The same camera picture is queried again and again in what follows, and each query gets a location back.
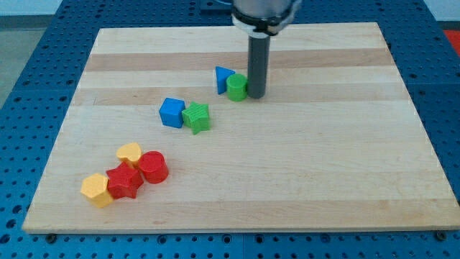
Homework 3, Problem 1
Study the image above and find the red star block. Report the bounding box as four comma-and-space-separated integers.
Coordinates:
106, 162, 144, 199

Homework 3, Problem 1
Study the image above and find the yellow hexagon block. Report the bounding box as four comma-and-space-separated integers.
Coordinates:
80, 173, 114, 208

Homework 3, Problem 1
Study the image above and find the red cylinder block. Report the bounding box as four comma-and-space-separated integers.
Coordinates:
138, 151, 169, 184

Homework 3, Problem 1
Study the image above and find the green cylinder block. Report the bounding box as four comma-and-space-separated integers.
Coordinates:
226, 73, 247, 101

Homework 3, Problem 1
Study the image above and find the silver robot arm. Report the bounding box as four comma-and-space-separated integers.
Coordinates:
231, 0, 302, 99

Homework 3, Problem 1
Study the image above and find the yellow heart block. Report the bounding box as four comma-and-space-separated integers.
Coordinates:
116, 142, 143, 168

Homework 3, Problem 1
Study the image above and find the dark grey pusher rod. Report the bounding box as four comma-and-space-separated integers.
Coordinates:
247, 37, 270, 99

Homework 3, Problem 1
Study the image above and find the wooden board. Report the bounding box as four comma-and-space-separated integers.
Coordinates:
22, 22, 459, 234

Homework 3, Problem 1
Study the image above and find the green star block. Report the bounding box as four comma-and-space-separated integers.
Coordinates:
182, 101, 211, 135

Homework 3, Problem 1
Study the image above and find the blue triangle block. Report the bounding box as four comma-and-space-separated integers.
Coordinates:
215, 66, 236, 94

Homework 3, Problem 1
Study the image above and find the blue cube block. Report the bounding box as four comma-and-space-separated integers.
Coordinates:
159, 98, 185, 128

